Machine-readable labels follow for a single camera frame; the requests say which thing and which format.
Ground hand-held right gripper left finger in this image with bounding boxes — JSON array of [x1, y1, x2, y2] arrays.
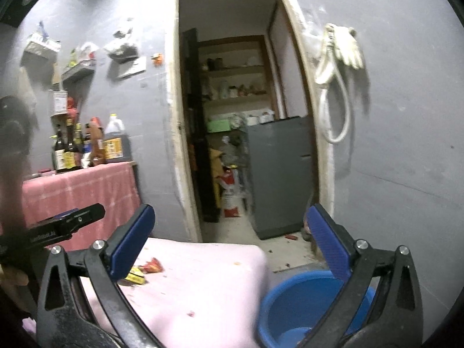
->
[[36, 204, 162, 348]]

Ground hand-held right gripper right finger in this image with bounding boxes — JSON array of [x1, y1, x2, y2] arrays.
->
[[300, 203, 424, 348]]

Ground red wrapper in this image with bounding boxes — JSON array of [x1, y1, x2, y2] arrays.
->
[[139, 257, 164, 275]]

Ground yellow wrapper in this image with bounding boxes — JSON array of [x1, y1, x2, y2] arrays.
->
[[119, 266, 146, 286]]

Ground blue plastic basin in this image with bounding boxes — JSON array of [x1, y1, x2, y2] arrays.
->
[[258, 270, 376, 348]]

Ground red checked cloth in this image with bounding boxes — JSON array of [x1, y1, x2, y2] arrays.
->
[[21, 161, 141, 251]]

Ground dark soy sauce bottle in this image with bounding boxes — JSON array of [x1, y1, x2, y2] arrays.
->
[[67, 117, 84, 171], [52, 125, 70, 174]]

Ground brown sauce bottle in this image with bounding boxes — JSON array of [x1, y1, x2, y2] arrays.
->
[[88, 117, 107, 166]]

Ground grey washing machine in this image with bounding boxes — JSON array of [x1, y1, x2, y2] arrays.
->
[[246, 115, 315, 240]]

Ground pink flowered blanket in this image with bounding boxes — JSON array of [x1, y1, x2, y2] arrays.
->
[[78, 237, 269, 348]]

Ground large cooking oil jug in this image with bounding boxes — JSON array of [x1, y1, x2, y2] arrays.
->
[[103, 113, 133, 164]]

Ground red hanging bag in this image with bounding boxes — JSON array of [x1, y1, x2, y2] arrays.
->
[[65, 96, 79, 124]]

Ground red and white sack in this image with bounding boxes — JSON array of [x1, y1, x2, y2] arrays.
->
[[217, 166, 242, 219]]

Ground green box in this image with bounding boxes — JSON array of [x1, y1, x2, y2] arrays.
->
[[206, 117, 233, 133]]

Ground pink seasoning packets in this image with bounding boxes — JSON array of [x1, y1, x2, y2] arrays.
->
[[80, 42, 98, 66]]

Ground white plastic basket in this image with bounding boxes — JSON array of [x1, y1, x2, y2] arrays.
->
[[21, 32, 61, 57]]

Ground plastic bag of dried goods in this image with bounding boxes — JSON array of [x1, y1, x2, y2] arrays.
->
[[104, 28, 140, 61]]

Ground wooden shelf unit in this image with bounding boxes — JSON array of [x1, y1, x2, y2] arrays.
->
[[197, 35, 288, 124]]

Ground cream rubber gloves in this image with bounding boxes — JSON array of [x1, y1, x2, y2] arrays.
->
[[331, 25, 365, 70]]

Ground wooden door frame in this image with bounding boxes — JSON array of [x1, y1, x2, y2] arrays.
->
[[164, 0, 336, 244]]

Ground white hose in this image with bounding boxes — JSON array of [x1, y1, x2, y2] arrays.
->
[[314, 23, 352, 144]]

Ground wire wall shelf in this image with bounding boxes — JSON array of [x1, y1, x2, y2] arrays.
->
[[61, 64, 97, 83]]

